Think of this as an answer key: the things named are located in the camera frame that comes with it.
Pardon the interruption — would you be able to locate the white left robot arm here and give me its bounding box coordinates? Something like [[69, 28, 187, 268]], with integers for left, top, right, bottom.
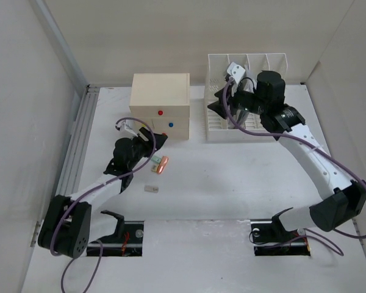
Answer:
[[37, 127, 168, 259]]

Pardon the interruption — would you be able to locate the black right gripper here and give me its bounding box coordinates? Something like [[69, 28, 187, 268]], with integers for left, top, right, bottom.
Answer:
[[207, 80, 268, 120]]

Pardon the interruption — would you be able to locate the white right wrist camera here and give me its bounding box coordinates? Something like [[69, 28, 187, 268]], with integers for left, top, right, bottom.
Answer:
[[226, 62, 246, 85]]

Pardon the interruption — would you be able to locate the small beige eraser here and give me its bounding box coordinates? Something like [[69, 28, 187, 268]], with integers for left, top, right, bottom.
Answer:
[[144, 185, 159, 193]]

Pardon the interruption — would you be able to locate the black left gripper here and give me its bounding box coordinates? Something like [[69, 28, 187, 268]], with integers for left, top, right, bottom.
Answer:
[[127, 128, 166, 170]]

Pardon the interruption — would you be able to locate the aluminium rail frame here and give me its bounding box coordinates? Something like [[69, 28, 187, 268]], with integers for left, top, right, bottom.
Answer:
[[30, 1, 98, 195]]

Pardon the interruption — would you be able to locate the grey setup guide booklet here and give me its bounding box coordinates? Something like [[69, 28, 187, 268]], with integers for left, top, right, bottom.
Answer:
[[229, 63, 257, 126]]

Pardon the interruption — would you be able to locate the cream wooden drawer cabinet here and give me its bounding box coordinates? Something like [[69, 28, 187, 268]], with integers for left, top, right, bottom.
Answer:
[[129, 73, 190, 140]]

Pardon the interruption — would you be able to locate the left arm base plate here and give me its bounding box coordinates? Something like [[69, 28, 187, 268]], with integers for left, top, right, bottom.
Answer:
[[85, 210, 145, 257]]

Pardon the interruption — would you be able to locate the green highlighter pen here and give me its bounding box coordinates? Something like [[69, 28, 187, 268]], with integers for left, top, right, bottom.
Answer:
[[151, 155, 162, 164]]

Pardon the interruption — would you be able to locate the white perforated file organizer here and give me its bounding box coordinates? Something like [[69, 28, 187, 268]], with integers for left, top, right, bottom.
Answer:
[[204, 53, 288, 143]]

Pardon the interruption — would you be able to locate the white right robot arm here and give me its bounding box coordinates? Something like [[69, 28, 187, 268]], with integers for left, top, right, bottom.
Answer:
[[208, 67, 366, 242]]

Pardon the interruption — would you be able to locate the orange highlighter pen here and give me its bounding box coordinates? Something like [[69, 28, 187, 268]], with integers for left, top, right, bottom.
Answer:
[[156, 156, 169, 174]]

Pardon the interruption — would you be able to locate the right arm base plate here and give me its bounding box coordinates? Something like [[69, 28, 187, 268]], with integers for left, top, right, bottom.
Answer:
[[249, 219, 310, 256]]

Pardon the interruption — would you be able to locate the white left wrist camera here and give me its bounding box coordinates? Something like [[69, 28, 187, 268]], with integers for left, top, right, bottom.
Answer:
[[115, 120, 137, 136]]

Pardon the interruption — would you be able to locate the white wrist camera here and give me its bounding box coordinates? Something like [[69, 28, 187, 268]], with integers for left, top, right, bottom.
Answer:
[[226, 62, 246, 85], [115, 120, 137, 136]]

